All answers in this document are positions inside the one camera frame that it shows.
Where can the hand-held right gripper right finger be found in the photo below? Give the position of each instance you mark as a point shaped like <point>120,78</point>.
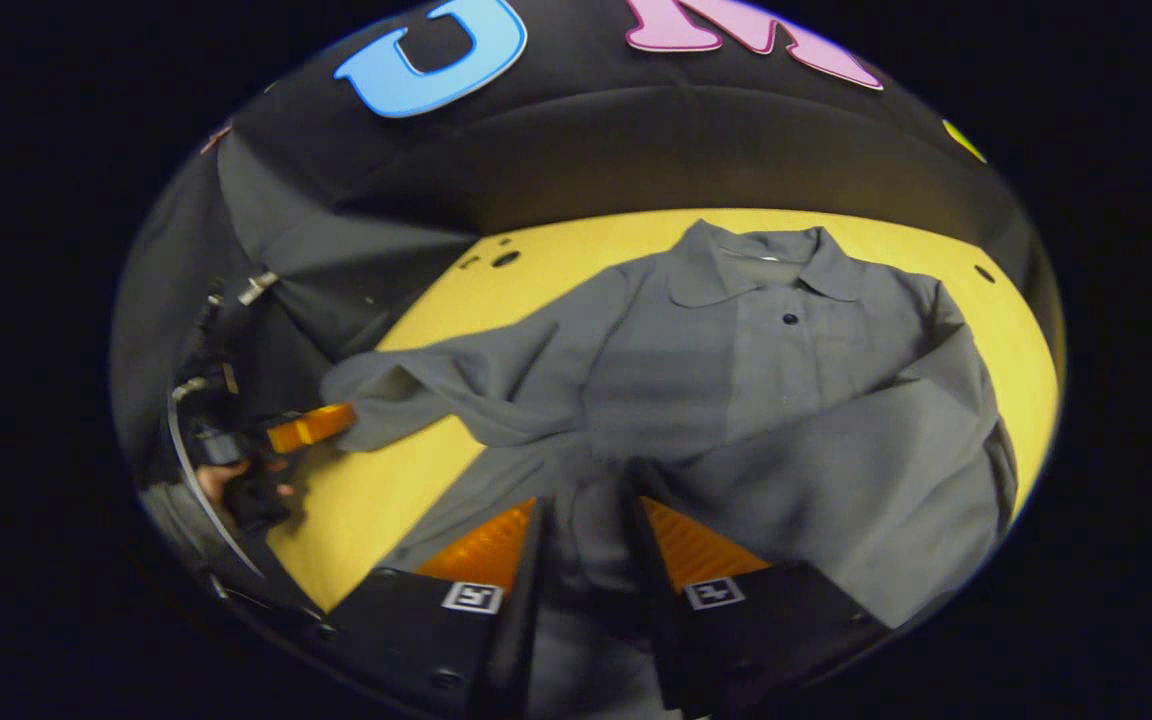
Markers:
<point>661,620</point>

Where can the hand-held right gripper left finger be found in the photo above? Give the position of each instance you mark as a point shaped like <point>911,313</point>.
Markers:
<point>521,620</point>

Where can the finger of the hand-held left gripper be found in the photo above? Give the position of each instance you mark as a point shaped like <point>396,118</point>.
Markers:
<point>311,427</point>

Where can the grey button-up shirt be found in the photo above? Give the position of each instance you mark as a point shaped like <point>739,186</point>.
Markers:
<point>786,400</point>

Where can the silver metal clip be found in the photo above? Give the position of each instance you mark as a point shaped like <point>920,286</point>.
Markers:
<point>257,288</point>

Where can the small orange cloth clamp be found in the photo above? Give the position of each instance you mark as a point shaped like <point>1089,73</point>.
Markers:
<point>216,137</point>

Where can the black backdrop cloth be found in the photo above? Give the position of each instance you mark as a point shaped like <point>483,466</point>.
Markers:
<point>586,150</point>

